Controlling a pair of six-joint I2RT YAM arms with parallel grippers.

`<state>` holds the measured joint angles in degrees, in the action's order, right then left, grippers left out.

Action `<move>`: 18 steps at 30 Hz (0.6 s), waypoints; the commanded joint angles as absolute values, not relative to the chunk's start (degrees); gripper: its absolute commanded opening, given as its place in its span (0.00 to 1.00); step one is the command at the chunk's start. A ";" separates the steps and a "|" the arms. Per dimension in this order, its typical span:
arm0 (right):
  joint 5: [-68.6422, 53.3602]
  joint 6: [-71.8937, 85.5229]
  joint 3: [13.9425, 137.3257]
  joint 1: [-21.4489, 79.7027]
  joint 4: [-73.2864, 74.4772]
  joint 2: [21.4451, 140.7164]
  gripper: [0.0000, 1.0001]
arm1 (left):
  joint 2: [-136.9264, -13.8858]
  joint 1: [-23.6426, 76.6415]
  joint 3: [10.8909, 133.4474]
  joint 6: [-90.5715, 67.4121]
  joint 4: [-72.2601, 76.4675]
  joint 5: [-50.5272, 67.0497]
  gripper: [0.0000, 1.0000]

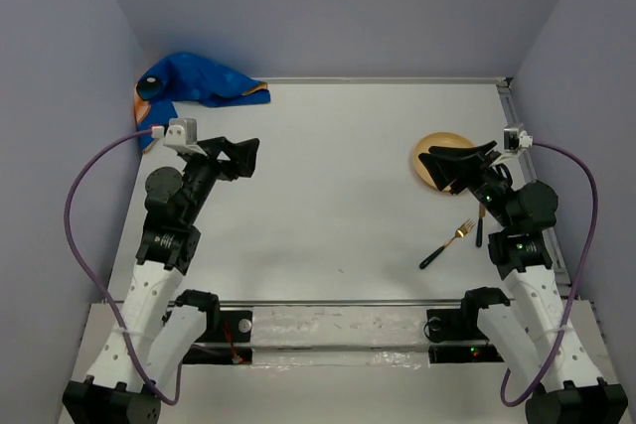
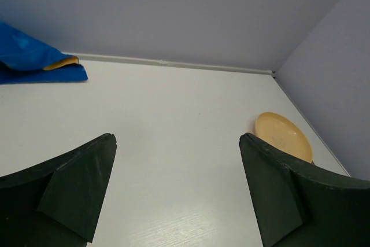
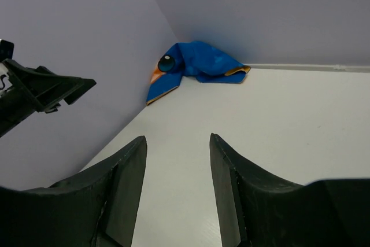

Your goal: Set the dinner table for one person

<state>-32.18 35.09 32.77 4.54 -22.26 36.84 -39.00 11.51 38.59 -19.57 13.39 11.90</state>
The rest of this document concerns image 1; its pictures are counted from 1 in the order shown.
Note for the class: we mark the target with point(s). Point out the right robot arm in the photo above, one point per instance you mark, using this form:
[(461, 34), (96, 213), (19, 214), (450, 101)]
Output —
[(528, 321)]

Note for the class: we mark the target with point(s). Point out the blue Mickey Mouse placemat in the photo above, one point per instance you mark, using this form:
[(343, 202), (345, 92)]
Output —
[(186, 77)]

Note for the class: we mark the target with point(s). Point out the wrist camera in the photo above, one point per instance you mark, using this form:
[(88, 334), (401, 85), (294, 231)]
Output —
[(180, 135), (516, 138)]

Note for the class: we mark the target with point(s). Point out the gold knife black handle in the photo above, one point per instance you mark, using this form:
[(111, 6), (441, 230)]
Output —
[(480, 226)]

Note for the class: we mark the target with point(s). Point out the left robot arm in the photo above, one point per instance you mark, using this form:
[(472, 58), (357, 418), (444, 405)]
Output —
[(156, 324)]

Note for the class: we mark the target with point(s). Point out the gold fork black handle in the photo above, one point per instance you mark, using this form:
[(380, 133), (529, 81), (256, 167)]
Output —
[(460, 232)]

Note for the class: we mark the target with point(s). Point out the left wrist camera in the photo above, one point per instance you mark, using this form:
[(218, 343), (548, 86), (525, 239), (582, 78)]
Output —
[(180, 135)]

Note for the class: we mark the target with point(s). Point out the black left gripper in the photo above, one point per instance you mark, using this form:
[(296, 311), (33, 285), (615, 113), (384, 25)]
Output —
[(241, 157)]

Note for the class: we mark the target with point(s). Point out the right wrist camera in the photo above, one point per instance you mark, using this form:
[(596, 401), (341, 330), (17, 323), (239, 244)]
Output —
[(516, 138)]

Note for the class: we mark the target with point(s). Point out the yellow plastic plate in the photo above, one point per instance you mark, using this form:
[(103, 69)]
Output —
[(436, 139)]

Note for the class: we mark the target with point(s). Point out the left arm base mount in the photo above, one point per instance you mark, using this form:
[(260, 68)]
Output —
[(226, 343)]

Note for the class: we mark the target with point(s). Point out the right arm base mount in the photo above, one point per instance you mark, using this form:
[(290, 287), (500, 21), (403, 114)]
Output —
[(452, 342)]

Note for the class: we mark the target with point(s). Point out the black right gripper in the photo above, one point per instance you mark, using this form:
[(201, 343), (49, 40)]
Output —
[(444, 170)]

